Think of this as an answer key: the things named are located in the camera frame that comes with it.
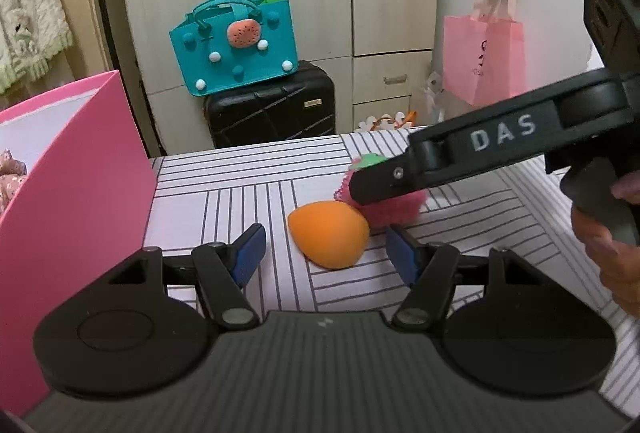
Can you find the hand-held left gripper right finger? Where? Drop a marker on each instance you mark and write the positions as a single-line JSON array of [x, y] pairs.
[[400, 258]]

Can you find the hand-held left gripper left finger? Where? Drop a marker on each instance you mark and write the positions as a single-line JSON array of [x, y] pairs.
[[250, 258]]

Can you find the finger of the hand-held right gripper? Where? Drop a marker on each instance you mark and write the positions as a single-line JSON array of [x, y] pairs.
[[385, 180]]

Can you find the pink yarn strawberry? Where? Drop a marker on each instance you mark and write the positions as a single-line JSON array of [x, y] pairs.
[[395, 213]]

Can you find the orange egg sponge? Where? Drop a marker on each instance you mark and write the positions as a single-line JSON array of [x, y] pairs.
[[327, 233]]

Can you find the pink cardboard box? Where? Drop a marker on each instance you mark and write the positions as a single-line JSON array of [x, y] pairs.
[[75, 213]]

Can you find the floral scrunchie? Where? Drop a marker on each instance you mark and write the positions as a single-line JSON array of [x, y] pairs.
[[10, 178]]

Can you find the person's right hand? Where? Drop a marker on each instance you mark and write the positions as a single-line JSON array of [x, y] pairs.
[[622, 268]]

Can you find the striped tablecloth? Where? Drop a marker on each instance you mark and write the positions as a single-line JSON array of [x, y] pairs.
[[225, 203]]

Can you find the pink paper bag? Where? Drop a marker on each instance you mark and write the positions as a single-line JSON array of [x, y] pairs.
[[485, 58]]

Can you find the black suitcase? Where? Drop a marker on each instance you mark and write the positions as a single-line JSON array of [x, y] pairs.
[[270, 113]]

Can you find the teal felt handbag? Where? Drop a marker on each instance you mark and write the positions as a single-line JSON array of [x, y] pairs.
[[235, 53]]

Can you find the fluffy white cardigan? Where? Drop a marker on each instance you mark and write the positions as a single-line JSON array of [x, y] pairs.
[[30, 3]]

